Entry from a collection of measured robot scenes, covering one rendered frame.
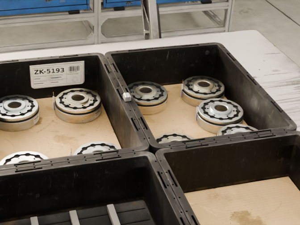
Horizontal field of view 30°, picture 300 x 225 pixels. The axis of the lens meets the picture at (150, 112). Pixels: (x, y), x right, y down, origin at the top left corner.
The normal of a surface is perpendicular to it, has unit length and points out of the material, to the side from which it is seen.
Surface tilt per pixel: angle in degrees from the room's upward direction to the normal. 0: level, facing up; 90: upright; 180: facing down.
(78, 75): 90
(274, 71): 0
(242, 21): 0
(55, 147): 0
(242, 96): 90
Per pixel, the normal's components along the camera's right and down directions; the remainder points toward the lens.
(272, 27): 0.05, -0.85
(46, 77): 0.29, 0.52
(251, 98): -0.96, 0.11
